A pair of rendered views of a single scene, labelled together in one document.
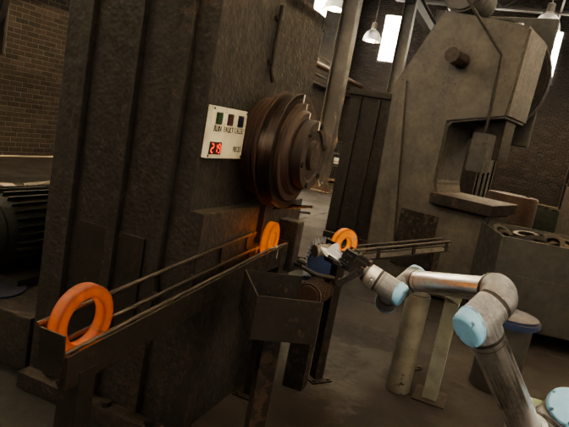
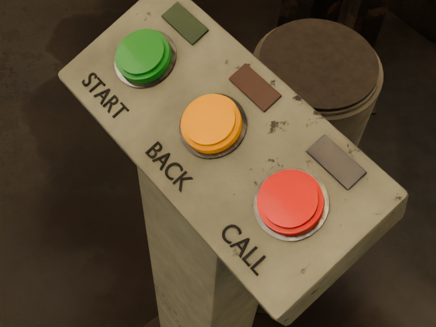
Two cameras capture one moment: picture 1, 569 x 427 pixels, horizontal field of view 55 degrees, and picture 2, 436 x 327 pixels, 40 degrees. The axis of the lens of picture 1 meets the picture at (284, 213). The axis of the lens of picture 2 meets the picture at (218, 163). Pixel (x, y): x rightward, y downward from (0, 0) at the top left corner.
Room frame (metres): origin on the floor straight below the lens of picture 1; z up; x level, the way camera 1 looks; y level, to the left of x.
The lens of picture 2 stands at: (2.74, -1.10, 0.92)
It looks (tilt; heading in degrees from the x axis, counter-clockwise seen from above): 57 degrees down; 116
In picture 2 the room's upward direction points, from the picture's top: 4 degrees clockwise
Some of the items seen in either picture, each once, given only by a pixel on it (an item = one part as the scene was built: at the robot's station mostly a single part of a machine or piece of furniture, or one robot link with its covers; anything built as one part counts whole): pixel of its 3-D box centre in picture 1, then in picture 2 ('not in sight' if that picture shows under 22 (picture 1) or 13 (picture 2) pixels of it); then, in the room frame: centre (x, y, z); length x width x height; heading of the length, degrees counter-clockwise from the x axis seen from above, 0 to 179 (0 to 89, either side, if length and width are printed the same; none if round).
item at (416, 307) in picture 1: (408, 341); (282, 201); (2.66, -0.73, 0.26); 0.12 x 0.12 x 0.52
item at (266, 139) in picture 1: (287, 151); not in sight; (2.27, 0.03, 1.11); 0.47 x 0.06 x 0.47; 159
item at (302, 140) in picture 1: (309, 155); not in sight; (2.24, -0.06, 1.11); 0.28 x 0.06 x 0.28; 159
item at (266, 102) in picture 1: (269, 146); not in sight; (2.30, 0.11, 1.12); 0.47 x 0.10 x 0.47; 159
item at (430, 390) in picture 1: (443, 340); (205, 286); (2.64, -0.90, 0.31); 0.24 x 0.16 x 0.62; 159
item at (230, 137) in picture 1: (225, 133); not in sight; (1.99, 0.26, 1.15); 0.26 x 0.02 x 0.18; 159
